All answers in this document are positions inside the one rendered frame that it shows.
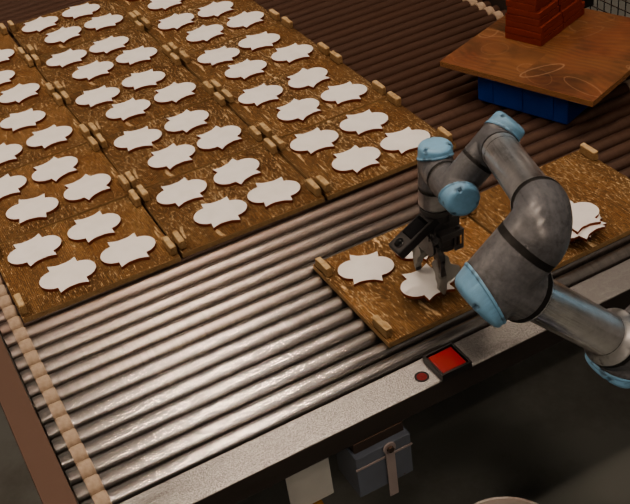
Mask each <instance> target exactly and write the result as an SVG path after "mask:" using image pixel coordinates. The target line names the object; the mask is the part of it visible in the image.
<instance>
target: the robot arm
mask: <svg viewBox="0 0 630 504"><path fill-rule="evenodd" d="M524 134H525V131H524V129H523V128H522V127H521V126H520V125H519V124H518V123H517V122H516V121H515V120H513V119H512V118H511V117H510V116H508V115H507V114H506V113H504V112H502V111H497V112H495V113H494V114H493V115H492V116H491V117H490V119H489V120H488V121H486V122H485V123H484V125H483V127H482V128H481V129H480V130H479V131H478V132H477V134H476V135H475V136H474V137H473V138H472V140H471V141H470V142H469V143H468V144H467V146H466V147H465V148H464V149H463V150H462V151H461V153H460V154H459V155H458V156H457V157H456V159H455V160H454V159H453V155H454V152H453V145H452V143H451V142H450V141H449V140H448V139H446V138H442V137H431V138H426V139H424V140H423V141H421V142H420V143H419V145H418V155H417V169H418V204H419V211H420V213H419V214H418V215H417V216H416V217H415V218H414V219H413V220H412V221H411V222H410V223H409V224H408V225H407V226H406V227H405V228H404V229H403V230H402V231H401V232H400V233H399V234H398V235H397V236H396V237H395V238H394V239H393V240H392V241H391V242H390V243H389V247H390V248H391V249H392V250H393V251H394V252H395V253H396V254H397V255H398V256H399V257H400V258H402V259H404V258H405V257H406V256H407V255H408V254H409V253H410V252H411V251H412V252H413V261H414V267H415V269H416V270H417V271H418V270H420V269H421V267H422V261H423V258H425V257H426V256H428V255H429V257H432V256H434V259H435V260H433V262H432V267H433V270H434V272H435V279H436V282H437V289H438V290H439V291H440V292H441V293H442V294H443V295H445V294H446V291H447V283H448V282H449V281H450V280H451V279H453V278H454V277H455V276H456V277H455V286H456V288H457V290H458V291H459V293H460V294H461V296H462V297H463V298H464V299H465V301H466V302H467V303H468V304H469V305H470V306H471V307H472V308H473V309H474V310H475V311H476V312H477V313H478V314H479V315H480V316H481V317H482V318H483V319H484V320H485V321H486V322H488V323H489V324H490V325H492V326H493V327H496V328H499V327H501V326H502V325H504V324H506V321H507V320H509V321H512V322H514V323H526V322H529V321H530V322H532V323H534V324H536V325H538V326H540V327H542V328H544V329H546V330H548V331H550V332H552V333H554V334H556V335H558V336H560V337H562V338H564V339H566V340H568V341H570V342H572V343H574V344H576V345H578V346H580V347H582V348H584V350H585V359H586V361H587V363H588V364H589V365H590V367H591V368H592V369H593V370H594V371H595V372H596V373H597V374H598V375H600V376H601V377H602V378H603V379H606V380H608V382H610V383H611V384H613V385H615V386H617V387H620V388H624V389H630V305H629V306H628V307H627V308H626V309H625V310H623V309H620V308H608V309H605V308H604V307H602V306H600V305H598V304H597V303H595V302H593V301H591V300H590V299H588V298H586V297H584V296H582V295H581V294H579V293H577V292H575V291H574V290H572V289H570V288H568V287H567V286H565V285H563V284H561V283H559V282H558V281H556V280H554V279H553V276H552V273H551V271H552V270H553V269H554V268H555V267H556V266H557V265H558V264H559V263H560V261H561V260H562V258H563V257H564V255H565V253H566V251H567V249H568V246H569V243H570V239H571V235H572V225H573V215H572V208H571V203H570V200H569V197H568V195H567V193H566V191H565V190H564V189H563V187H562V186H561V185H560V184H559V183H558V182H557V181H556V180H555V179H553V178H551V177H548V176H545V174H544V173H543V172H542V171H541V169H540V168H539V167H538V166H537V164H536V163H535V162H534V161H533V159H532V158H531V157H530V156H529V154H528V153H527V152H526V151H525V149H524V148H523V147H522V146H521V144H520V143H519V142H520V140H521V138H522V137H523V136H524ZM491 173H492V174H493V175H494V177H495V178H496V180H497V181H498V183H499V184H500V186H501V187H502V189H503V190H504V192H505V193H506V195H507V196H508V198H509V199H510V201H511V202H510V207H511V212H510V213H509V214H508V216H507V217H506V218H505V219H504V220H503V222H502V223H501V224H500V225H499V226H498V227H497V229H496V230H495V231H494V232H493V233H492V234H491V235H490V236H489V238H488V239H487V240H486V241H485V242H484V243H483V244H482V246H481V247H480V248H479V249H478V250H477V251H476V252H475V254H474V255H473V256H472V257H471V258H470V259H469V260H468V262H465V263H464V266H463V268H462V269H461V270H460V266H459V265H456V264H451V263H450V260H449V257H448V256H447V255H445V254H444V252H448V251H450V250H453V249H454V250H455V251H456V250H458V249H461V248H463V247H464V228H463V227H462V226H460V224H459V216H465V215H468V214H470V213H471V212H473V211H474V210H475V209H476V208H477V206H478V204H479V200H480V193H479V190H478V189H479V188H480V186H481V185H482V184H483V183H484V182H485V181H486V179H487V178H488V177H489V176H490V175H491ZM461 234H462V243H461V244H460V235H461Z"/></svg>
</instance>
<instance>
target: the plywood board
mask: <svg viewBox="0 0 630 504"><path fill-rule="evenodd" d="M505 26H506V19H505V16H503V17H502V18H500V19H499V20H497V21H496V22H495V23H493V24H492V25H490V26H489V27H487V28H486V29H485V30H483V31H482V32H480V33H479V34H478V35H476V36H475V37H473V38H472V39H470V40H469V41H468V42H466V43H465V44H463V45H462V46H460V47H459V48H458V49H456V50H455V51H453V52H452V53H451V54H449V55H448V56H446V57H445V58H443V59H442V60H441V61H440V66H441V67H444V68H448V69H452V70H456V71H459V72H463V73H467V74H470V75H474V76H478V77H482V78H485V79H489V80H493V81H497V82H500V83H504V84H508V85H511V86H515V87H519V88H523V89H526V90H530V91H534V92H537V93H541V94H545V95H549V96H552V97H556V98H560V99H564V100H567V101H571V102H575V103H578V104H582V105H586V106H590V107H594V106H595V105H596V104H597V103H598V102H599V101H601V100H602V99H603V98H604V97H605V96H606V95H608V94H609V93H610V92H611V91H612V90H613V89H614V88H616V87H617V86H618V85H619V84H620V83H621V82H623V81H624V80H625V79H626V78H627V77H628V76H629V75H630V18H629V17H625V16H620V15H615V14H610V13H605V12H601V11H596V10H591V9H586V8H584V14H583V15H582V16H581V17H579V18H578V19H577V20H575V21H574V22H573V23H571V24H570V25H569V26H567V27H566V28H565V29H563V30H562V31H561V32H560V33H558V34H557V35H556V36H554V37H553V38H552V39H550V40H549V41H548V42H546V43H545V44H544V45H542V46H537V45H533V44H529V43H524V42H520V41H516V40H512V39H508V38H505Z"/></svg>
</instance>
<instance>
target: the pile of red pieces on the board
mask: <svg viewBox="0 0 630 504"><path fill-rule="evenodd" d="M506 6H508V7H507V13H505V19H506V26H505V38H508V39H512V40H516V41H520V42H524V43H529V44H533V45H537V46H542V45H544V44H545V43H546V42H548V41H549V40H550V39H552V38H553V37H554V36H556V35H557V34H558V33H560V32H561V31H562V30H563V29H565V28H566V27H567V26H569V25H570V24H571V23H573V22H574V21H575V20H577V19H578V18H579V17H581V16H582V15H583V14H584V7H585V1H582V0H506Z"/></svg>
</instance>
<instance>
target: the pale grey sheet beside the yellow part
mask: <svg viewBox="0 0 630 504"><path fill-rule="evenodd" d="M285 481H286V486H287V491H288V495H289V500H290V504H313V503H315V502H317V501H319V500H321V499H323V498H325V497H327V496H328V495H330V494H332V493H334V490H333V483H332V477H331V471H330V465H329V459H328V458H326V459H324V460H322V461H320V462H318V463H316V464H314V465H312V466H310V467H308V468H306V469H304V470H302V471H300V472H298V473H296V474H294V475H292V476H290V477H288V478H286V479H285Z"/></svg>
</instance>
